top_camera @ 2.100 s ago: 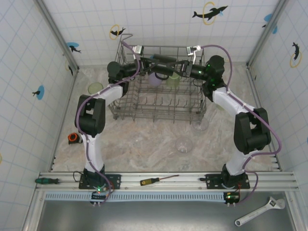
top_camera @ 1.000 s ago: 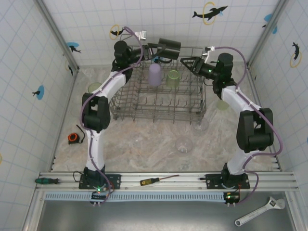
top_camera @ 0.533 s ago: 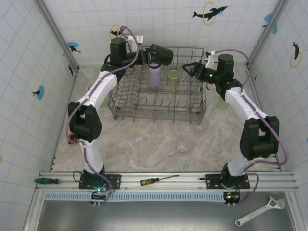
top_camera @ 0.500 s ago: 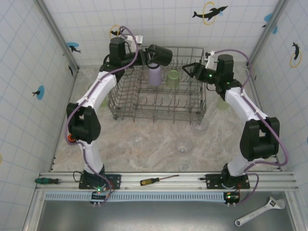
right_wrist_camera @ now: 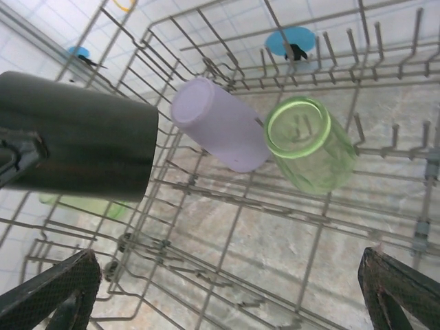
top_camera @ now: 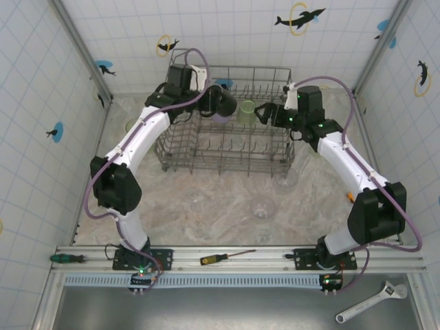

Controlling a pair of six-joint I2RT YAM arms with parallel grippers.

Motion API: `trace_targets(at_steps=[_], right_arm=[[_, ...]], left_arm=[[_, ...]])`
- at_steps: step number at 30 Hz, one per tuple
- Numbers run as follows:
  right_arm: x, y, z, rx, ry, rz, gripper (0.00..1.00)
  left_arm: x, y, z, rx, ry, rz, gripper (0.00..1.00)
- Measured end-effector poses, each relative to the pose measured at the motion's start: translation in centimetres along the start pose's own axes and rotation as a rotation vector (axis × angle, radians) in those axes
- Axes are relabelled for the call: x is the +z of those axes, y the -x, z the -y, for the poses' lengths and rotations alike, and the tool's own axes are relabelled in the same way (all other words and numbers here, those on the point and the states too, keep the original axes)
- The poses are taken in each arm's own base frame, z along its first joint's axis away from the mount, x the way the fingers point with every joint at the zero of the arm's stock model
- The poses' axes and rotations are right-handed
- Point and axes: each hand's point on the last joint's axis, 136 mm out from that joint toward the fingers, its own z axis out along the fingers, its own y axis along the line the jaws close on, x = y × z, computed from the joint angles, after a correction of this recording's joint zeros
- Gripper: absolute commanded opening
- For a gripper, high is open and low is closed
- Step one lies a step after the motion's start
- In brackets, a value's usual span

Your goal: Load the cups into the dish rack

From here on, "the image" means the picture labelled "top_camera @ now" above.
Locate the aluminium frame post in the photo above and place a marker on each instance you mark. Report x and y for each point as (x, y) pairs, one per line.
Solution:
(82, 48)
(381, 48)

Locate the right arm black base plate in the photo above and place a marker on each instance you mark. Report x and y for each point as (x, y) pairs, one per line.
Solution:
(304, 258)

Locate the small orange object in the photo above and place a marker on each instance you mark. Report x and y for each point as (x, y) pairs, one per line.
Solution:
(350, 197)

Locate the black fish sticker blue patch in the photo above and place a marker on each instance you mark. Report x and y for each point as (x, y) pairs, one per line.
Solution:
(225, 82)

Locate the yellow black screwdriver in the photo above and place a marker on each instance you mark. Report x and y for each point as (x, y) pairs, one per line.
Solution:
(211, 260)

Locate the steel tray sheet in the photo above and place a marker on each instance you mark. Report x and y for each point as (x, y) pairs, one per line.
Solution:
(223, 309)

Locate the aluminium side rail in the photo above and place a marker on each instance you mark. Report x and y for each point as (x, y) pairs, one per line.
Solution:
(366, 137)
(101, 137)

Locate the purple plastic cup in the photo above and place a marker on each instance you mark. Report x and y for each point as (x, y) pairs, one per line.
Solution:
(221, 119)

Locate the shark sticker on blue patch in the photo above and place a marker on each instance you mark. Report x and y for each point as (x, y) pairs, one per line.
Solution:
(103, 65)

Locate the silver adjustable wrench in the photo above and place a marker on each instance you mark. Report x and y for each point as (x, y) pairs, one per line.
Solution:
(371, 302)

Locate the aluminium mounting rail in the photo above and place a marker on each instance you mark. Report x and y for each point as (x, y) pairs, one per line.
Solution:
(261, 264)

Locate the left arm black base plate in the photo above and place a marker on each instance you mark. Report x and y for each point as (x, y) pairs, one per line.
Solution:
(165, 258)

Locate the clear plastic cup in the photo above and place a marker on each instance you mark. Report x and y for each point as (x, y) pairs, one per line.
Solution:
(286, 178)
(263, 206)

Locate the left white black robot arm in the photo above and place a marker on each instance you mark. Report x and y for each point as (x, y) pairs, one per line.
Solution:
(137, 141)

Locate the blue patch wall sticker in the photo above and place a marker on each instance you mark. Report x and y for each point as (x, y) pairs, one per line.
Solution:
(383, 24)

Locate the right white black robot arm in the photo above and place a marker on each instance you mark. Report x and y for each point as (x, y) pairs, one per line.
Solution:
(347, 158)

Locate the aluminium frame beam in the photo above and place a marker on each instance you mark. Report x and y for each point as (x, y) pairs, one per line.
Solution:
(426, 302)
(48, 306)

